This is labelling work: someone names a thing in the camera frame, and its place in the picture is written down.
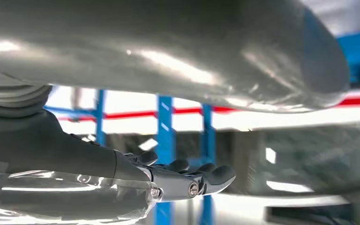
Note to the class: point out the red barrier belt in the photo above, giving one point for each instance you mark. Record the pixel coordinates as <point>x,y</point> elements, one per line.
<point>130,114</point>

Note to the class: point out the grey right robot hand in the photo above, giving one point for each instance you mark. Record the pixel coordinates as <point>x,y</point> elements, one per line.
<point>59,149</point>

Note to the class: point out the blue metal shelf rack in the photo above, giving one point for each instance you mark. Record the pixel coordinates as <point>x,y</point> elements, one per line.
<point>166,130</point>

